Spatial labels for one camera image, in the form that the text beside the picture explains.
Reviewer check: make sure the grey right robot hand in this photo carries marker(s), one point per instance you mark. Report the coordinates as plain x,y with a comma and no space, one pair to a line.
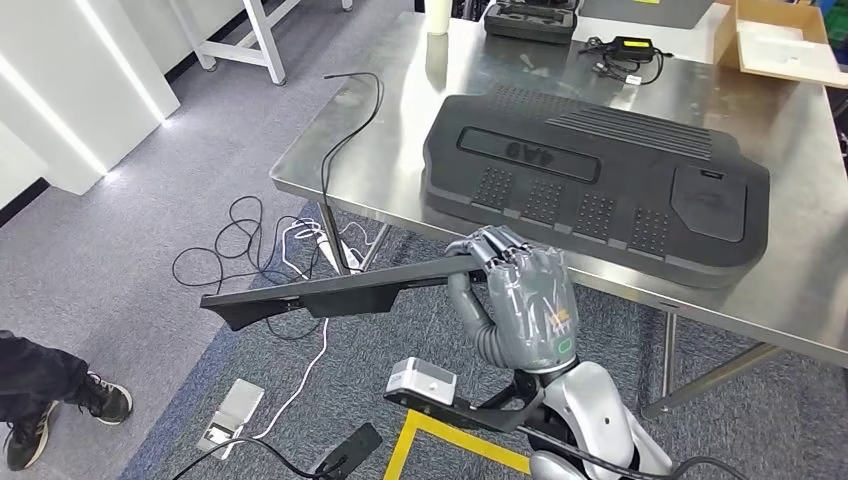
530,311

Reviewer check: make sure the yellow floor tape square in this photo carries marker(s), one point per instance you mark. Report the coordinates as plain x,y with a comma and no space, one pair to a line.
464,437

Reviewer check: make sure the blue plastic container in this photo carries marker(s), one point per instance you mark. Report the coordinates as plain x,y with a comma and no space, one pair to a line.
836,26

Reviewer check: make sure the white frame table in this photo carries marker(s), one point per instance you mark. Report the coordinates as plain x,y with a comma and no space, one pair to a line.
265,40

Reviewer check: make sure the white power strip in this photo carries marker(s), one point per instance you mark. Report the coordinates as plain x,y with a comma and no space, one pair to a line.
338,255

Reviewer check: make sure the black foam-lined case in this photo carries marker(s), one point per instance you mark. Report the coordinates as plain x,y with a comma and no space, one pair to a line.
530,30

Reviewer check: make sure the stainless steel workbench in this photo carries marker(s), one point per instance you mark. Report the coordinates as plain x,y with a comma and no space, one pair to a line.
371,166

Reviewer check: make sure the person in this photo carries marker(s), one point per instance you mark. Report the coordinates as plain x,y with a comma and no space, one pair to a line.
40,378

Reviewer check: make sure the dark grey robot fixture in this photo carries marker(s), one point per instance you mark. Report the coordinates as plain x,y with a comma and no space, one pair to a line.
351,450

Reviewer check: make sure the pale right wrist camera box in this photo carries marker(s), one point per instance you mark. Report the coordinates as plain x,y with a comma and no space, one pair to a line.
420,381

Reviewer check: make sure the black foam engine cover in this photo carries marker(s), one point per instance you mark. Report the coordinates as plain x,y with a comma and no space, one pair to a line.
596,199

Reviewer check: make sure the brown cardboard box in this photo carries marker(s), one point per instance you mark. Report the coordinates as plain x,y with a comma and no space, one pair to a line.
775,46

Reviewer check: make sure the open metal floor socket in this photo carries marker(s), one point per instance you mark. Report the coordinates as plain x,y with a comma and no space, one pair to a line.
232,414

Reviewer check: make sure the black plastic plate bracket part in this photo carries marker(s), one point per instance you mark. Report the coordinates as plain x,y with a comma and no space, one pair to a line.
344,295

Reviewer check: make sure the white tumbler cup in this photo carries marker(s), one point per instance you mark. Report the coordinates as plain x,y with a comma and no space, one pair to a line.
438,16

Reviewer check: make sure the black power adapter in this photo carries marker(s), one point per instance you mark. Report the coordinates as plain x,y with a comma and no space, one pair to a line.
632,46

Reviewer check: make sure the grey laptop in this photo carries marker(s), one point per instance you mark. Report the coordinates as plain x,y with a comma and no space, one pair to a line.
649,13

